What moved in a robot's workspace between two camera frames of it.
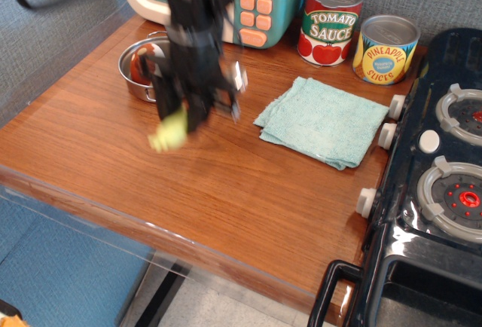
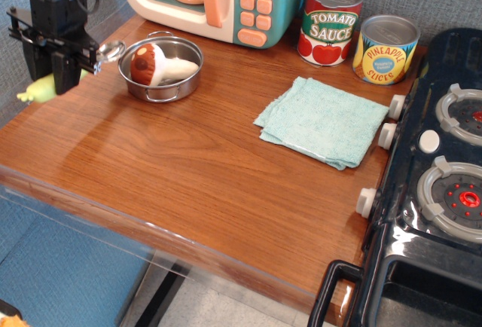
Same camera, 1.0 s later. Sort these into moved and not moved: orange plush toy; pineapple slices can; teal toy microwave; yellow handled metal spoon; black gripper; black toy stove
Moved: yellow handled metal spoon; black gripper
Not moved: pineapple slices can; orange plush toy; black toy stove; teal toy microwave
